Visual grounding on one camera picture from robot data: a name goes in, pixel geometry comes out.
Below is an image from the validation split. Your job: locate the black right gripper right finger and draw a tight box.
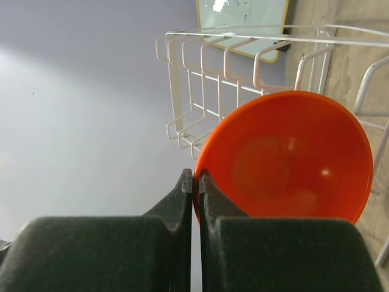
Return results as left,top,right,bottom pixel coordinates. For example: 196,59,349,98
199,170,382,291

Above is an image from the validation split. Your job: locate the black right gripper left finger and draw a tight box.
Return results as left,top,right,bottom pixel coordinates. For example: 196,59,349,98
1,169,193,291

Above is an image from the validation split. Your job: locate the orange plastic bowl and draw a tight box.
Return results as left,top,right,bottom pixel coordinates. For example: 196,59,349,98
194,90,373,223

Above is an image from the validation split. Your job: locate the white wire dish rack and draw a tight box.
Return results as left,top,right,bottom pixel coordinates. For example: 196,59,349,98
155,24,388,267

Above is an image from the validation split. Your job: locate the small whiteboard yellow frame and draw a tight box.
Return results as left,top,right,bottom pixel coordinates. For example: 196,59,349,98
196,0,289,49

